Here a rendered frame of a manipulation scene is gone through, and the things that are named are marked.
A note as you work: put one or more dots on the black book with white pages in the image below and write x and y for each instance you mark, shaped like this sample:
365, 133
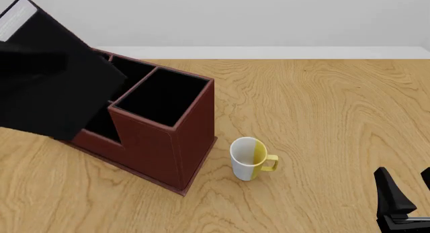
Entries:
67, 92

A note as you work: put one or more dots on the red-brown desk caddy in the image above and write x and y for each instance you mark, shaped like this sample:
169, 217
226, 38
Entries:
158, 147

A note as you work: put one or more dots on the white and yellow mug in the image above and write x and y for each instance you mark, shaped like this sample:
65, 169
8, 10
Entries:
244, 165

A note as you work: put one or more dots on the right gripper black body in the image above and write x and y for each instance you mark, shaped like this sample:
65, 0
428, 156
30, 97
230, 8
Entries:
403, 224

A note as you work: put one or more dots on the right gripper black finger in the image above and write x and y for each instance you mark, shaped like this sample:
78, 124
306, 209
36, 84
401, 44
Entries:
427, 177
389, 195

